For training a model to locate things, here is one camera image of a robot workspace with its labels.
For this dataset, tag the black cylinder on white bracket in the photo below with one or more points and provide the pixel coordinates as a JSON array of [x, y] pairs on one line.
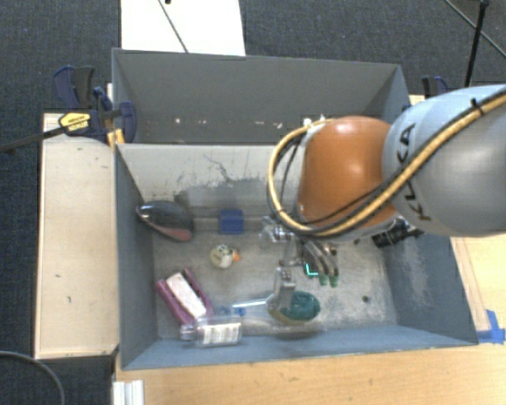
[[390, 236]]

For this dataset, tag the dark grey and red oval object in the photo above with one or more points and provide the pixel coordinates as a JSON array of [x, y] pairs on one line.
[[168, 219]]

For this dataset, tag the grey metal bin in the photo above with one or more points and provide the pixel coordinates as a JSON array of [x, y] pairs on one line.
[[244, 99]]

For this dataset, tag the white toy duck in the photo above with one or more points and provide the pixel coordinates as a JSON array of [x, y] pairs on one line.
[[221, 256]]

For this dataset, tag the clear and blue plastic stick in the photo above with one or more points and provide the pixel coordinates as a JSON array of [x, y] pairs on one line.
[[253, 302]]

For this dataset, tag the blue cube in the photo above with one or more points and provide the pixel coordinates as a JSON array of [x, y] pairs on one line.
[[230, 221]]

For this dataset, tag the green and yellow scrubber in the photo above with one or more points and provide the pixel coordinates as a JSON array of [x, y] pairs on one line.
[[305, 306]]

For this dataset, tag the clear plastic bottle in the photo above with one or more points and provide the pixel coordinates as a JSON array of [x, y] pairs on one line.
[[213, 332]]

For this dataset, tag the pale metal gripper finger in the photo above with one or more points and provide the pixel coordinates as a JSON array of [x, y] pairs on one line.
[[285, 293]]

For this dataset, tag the pale wood board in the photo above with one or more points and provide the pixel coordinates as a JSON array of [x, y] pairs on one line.
[[78, 247]]

